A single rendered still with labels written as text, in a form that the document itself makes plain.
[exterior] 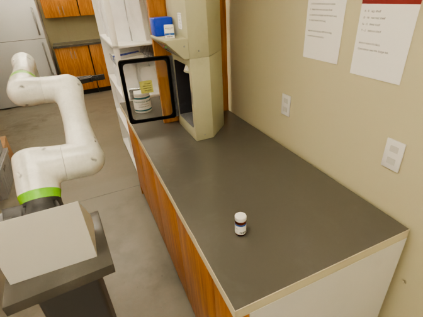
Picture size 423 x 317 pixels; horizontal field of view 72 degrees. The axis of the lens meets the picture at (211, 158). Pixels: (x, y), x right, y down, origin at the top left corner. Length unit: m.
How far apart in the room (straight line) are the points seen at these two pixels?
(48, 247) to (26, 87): 0.66
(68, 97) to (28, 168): 0.37
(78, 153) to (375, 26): 1.11
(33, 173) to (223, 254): 0.67
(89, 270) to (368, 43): 1.23
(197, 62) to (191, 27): 0.17
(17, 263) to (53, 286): 0.13
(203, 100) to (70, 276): 1.07
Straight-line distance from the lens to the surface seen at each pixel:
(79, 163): 1.11
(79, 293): 1.23
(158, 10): 1.91
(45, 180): 1.10
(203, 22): 1.61
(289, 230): 1.13
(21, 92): 1.42
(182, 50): 1.58
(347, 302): 1.32
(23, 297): 1.13
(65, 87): 1.39
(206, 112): 1.70
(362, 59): 1.26
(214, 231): 1.11
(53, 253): 1.10
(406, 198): 1.27
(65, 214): 1.01
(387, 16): 1.20
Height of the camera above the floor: 1.71
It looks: 30 degrees down
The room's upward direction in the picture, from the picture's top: 4 degrees counter-clockwise
